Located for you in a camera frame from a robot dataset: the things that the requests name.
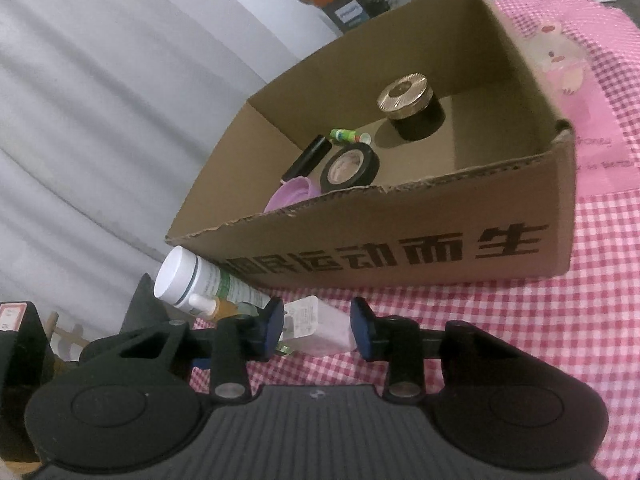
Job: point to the teal product box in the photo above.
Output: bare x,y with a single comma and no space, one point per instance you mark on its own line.
347,15

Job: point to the green dropper bottle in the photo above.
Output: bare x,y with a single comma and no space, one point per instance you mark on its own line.
225,308

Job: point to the black cylindrical tube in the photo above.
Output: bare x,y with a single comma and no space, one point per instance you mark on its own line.
305,160

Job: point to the pink checked tablecloth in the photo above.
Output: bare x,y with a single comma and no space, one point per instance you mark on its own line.
550,320

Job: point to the black tape roll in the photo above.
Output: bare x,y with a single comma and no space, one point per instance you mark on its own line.
371,172

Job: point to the brown cardboard box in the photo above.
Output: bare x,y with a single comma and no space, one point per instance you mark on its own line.
400,220

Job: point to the white supplement bottle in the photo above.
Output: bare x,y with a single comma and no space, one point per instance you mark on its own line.
200,275

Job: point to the white charger plug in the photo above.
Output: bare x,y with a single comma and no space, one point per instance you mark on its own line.
320,330

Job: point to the white curtain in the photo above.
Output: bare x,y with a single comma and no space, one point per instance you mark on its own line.
100,110

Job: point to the green lip balm tube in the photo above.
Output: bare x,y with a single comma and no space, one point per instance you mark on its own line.
347,135

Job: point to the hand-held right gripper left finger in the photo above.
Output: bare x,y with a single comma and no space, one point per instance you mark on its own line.
274,322

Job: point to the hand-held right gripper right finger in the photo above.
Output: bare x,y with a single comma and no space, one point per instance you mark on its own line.
360,330

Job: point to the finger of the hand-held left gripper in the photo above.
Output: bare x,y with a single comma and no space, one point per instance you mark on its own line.
145,310

